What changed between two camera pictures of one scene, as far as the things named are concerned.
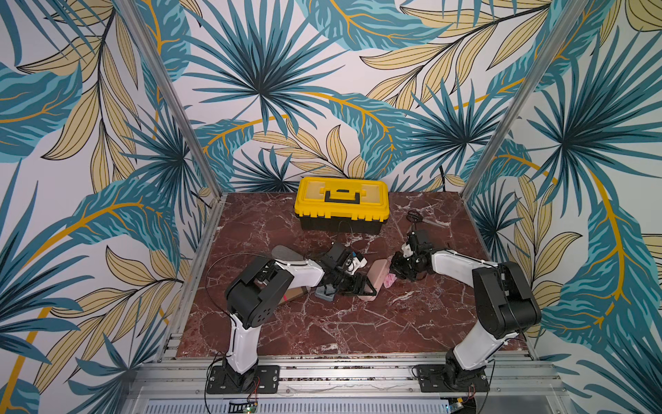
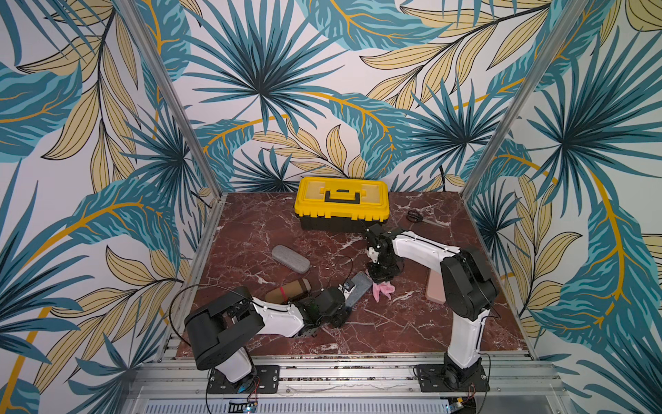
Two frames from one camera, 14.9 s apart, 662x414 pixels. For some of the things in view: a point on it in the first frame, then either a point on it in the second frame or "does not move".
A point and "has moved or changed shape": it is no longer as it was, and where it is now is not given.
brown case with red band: (290, 293) does not move
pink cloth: (390, 279) has moved or changed shape
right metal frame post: (569, 21) does not move
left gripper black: (355, 289) → (341, 317)
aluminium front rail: (347, 383) does not move
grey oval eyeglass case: (284, 254) does not move
